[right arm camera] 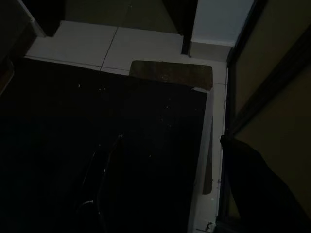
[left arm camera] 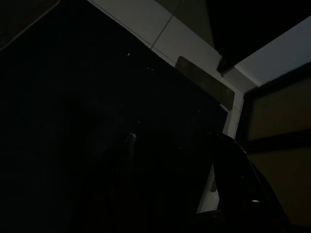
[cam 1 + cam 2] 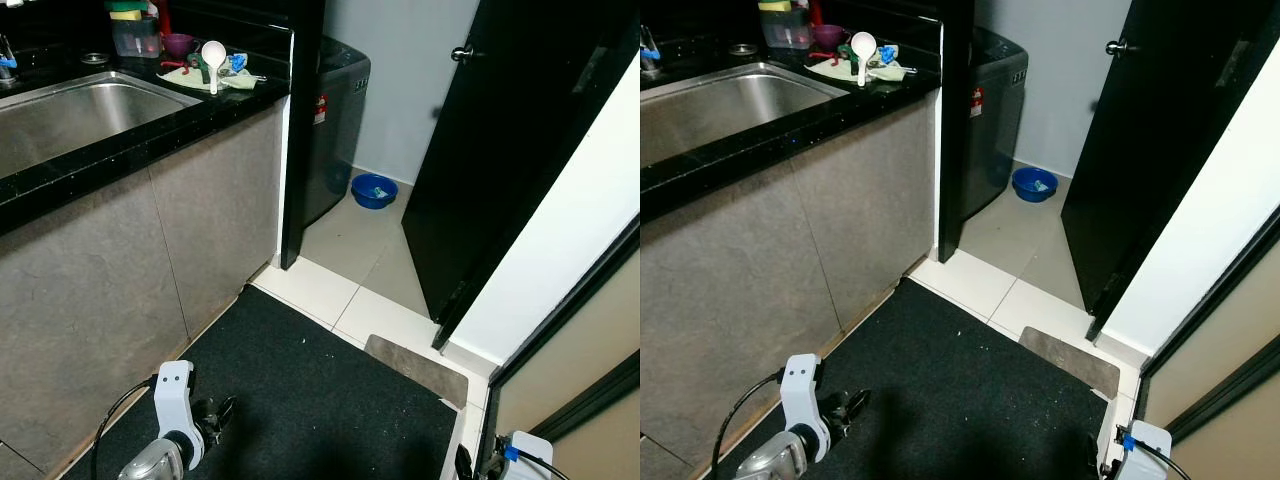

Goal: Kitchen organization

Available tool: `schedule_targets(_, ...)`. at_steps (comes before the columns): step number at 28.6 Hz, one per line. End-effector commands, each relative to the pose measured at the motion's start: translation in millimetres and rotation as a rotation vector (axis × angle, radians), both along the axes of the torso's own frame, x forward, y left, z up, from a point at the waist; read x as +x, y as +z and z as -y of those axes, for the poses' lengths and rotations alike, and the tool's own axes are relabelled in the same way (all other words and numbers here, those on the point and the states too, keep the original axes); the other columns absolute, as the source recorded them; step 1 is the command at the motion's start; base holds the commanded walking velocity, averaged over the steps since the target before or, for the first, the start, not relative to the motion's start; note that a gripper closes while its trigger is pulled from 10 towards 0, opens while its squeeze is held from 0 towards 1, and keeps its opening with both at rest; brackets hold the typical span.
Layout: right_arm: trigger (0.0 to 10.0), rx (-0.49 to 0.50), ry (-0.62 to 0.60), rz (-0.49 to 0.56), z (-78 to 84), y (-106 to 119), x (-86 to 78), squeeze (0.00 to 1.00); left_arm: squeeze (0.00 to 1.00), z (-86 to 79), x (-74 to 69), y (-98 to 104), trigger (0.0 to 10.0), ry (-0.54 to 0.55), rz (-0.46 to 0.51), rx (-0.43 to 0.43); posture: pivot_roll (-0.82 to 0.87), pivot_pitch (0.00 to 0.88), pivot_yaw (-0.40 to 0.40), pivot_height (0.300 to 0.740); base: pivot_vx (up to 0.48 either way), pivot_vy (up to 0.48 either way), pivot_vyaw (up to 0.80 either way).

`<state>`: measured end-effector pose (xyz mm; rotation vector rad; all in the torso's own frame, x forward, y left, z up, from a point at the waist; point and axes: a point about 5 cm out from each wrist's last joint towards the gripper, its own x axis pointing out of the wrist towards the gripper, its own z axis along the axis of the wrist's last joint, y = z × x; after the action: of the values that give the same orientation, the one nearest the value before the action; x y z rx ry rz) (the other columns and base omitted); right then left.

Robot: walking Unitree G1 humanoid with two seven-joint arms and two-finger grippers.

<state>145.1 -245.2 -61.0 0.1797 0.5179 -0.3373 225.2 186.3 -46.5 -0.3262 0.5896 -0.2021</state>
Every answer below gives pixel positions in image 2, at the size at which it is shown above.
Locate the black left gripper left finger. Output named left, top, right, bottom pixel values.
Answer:
left=80, top=132, right=137, bottom=233

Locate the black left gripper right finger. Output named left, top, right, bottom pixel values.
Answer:
left=194, top=132, right=286, bottom=233

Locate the beige cabinet door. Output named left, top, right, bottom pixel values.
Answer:
left=242, top=70, right=311, bottom=233

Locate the brown rectangular panel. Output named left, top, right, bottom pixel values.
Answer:
left=174, top=56, right=236, bottom=111

